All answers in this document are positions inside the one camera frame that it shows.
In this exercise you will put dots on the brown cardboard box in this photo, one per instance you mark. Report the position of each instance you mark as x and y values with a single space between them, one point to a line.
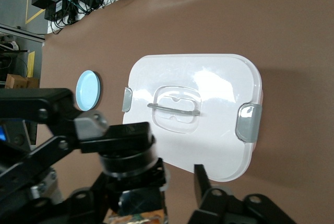
15 81
33 83

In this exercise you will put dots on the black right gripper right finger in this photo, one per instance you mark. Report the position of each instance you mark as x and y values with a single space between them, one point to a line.
216 203

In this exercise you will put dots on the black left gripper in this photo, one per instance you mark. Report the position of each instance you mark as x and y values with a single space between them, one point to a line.
31 97

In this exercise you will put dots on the brown table mat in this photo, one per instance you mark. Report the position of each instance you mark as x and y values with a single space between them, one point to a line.
261 25

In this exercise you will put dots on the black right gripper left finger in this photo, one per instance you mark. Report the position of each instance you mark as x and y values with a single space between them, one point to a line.
88 203

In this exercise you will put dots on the light blue round plate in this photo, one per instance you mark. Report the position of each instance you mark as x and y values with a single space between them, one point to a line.
87 91

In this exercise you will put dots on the aluminium frame bar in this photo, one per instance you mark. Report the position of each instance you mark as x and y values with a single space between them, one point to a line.
21 32

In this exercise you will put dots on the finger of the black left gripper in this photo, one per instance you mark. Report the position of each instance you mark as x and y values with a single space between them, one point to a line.
122 138

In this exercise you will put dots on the white lidded storage box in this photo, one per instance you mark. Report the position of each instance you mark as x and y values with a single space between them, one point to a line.
208 91

